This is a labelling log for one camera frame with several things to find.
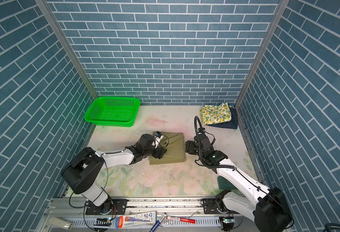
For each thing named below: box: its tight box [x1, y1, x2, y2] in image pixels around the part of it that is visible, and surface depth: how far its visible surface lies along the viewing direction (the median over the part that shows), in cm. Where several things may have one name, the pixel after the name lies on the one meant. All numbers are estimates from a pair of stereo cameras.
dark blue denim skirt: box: [204, 102, 239, 130], surface depth 107 cm
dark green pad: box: [217, 175, 236, 190], surface depth 81 cm
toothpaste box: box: [114, 210, 157, 229], surface depth 71 cm
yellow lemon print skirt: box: [199, 101, 232, 125], surface depth 110 cm
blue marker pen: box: [149, 212, 168, 232], surface depth 69 cm
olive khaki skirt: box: [148, 131, 186, 165], surface depth 93 cm
